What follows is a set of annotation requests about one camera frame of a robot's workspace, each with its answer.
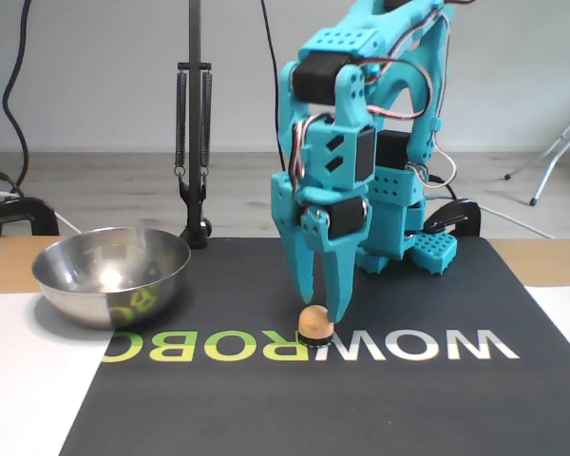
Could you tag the teal gripper with servo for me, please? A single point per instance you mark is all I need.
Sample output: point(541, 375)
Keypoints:
point(343, 212)

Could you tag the orange wooden ball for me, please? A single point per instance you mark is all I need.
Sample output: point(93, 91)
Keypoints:
point(313, 320)

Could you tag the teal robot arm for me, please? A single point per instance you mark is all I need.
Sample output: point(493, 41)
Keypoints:
point(342, 40)

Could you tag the metal bowl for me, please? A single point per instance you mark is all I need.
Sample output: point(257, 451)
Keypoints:
point(76, 304)

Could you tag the black mat with WOWROBO print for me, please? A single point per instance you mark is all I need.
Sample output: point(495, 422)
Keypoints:
point(313, 404)

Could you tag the black table clamp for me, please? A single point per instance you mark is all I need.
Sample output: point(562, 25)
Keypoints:
point(461, 211)

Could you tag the white tripod legs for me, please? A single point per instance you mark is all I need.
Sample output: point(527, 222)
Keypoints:
point(547, 176)

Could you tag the large black clamp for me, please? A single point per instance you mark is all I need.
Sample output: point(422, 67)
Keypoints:
point(28, 206)

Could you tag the black spring camera stand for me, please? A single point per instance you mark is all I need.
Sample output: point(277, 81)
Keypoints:
point(193, 142)

